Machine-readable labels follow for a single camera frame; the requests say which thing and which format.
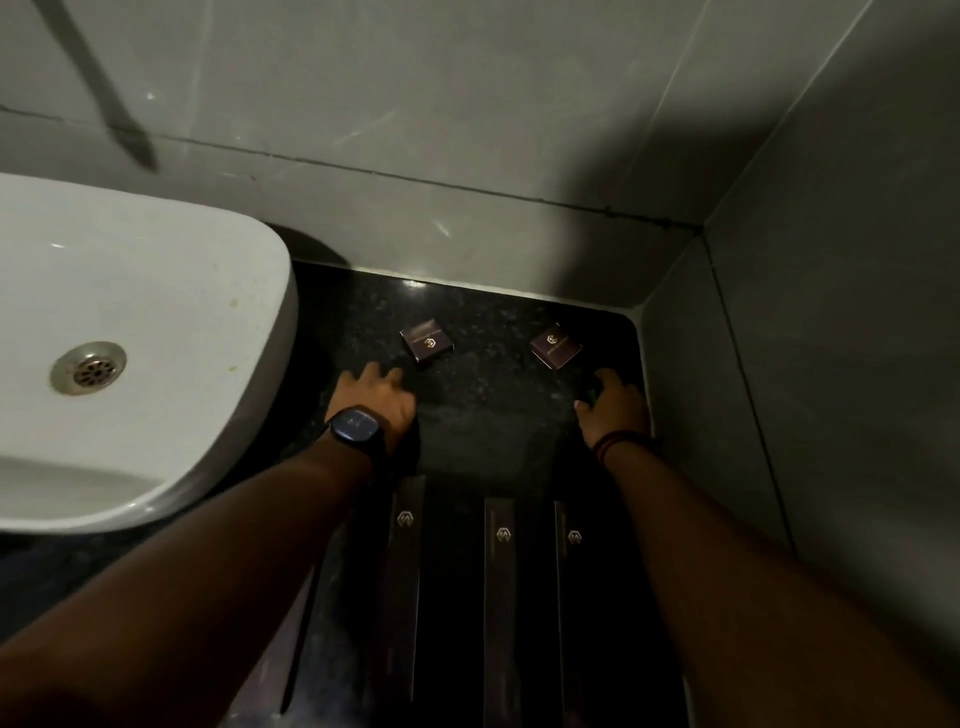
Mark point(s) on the dark thread wristband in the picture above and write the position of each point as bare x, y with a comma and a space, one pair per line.
622, 441

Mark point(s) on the person's right forearm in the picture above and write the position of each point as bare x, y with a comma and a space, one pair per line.
750, 600

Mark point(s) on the person's right hand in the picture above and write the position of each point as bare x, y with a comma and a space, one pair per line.
615, 412

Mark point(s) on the metal sink drain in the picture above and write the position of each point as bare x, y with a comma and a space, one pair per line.
88, 367

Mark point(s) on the person's left forearm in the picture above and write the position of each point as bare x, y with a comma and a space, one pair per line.
187, 600

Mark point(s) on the black smartwatch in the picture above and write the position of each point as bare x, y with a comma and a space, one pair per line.
356, 429

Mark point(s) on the small brown square box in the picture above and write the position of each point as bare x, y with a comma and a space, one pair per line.
426, 341
556, 346

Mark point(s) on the person's left hand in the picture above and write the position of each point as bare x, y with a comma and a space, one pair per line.
371, 405

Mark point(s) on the long brown amenity box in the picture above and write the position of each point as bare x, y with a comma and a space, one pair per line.
401, 585
502, 615
574, 622

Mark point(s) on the person's left thumb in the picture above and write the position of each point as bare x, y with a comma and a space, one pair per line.
407, 424

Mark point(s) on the black tray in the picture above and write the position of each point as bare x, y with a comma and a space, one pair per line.
457, 600

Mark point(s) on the person's right thumb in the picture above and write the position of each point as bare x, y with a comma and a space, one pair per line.
583, 416

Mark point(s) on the white ceramic sink basin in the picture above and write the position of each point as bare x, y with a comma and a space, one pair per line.
135, 337

